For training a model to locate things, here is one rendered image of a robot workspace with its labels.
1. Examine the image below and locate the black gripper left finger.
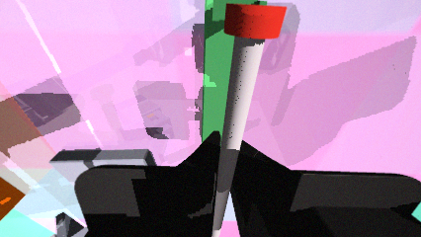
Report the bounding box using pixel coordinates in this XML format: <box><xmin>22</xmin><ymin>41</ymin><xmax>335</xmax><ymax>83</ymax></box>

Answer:
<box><xmin>74</xmin><ymin>130</ymin><xmax>221</xmax><ymax>237</ymax></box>

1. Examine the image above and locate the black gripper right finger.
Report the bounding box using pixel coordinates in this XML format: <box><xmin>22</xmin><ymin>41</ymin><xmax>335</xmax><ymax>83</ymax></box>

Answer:
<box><xmin>230</xmin><ymin>140</ymin><xmax>421</xmax><ymax>237</ymax></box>

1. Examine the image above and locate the grey rod with red cap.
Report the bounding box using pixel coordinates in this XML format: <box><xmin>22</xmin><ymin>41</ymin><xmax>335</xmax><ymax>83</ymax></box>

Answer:
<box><xmin>211</xmin><ymin>4</ymin><xmax>287</xmax><ymax>237</ymax></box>

